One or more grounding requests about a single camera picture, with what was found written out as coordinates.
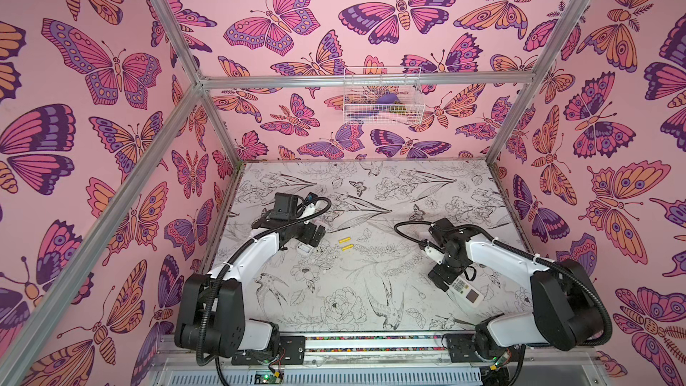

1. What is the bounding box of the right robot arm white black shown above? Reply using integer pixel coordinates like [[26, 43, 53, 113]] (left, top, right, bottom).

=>
[[421, 219, 614, 359]]

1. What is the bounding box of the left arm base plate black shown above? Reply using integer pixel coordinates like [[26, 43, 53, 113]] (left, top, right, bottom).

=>
[[232, 336, 307, 366]]

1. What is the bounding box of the white remote control with display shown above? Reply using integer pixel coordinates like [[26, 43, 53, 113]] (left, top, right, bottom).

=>
[[446, 278, 484, 308]]

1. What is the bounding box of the green circuit board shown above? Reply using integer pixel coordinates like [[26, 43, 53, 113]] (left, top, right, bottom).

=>
[[254, 370, 284, 385]]

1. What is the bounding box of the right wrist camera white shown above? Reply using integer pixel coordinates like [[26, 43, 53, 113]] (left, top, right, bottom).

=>
[[423, 244, 445, 264]]

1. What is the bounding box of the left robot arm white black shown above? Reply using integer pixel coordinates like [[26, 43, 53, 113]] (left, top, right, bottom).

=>
[[174, 193, 332, 366]]

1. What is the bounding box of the white wire basket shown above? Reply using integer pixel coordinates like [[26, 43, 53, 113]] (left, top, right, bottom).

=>
[[340, 66, 425, 126]]

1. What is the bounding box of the white battery cover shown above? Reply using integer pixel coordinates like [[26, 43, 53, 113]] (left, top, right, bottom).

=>
[[297, 243, 314, 257]]

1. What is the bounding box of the purple item in basket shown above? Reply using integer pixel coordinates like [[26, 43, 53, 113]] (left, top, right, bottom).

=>
[[375, 93, 404, 109]]

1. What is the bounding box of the aluminium front rail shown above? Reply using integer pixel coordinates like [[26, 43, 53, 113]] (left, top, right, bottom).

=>
[[149, 329, 601, 373]]

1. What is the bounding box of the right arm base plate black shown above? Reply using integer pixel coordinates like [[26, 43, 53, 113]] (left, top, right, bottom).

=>
[[441, 332, 523, 366]]

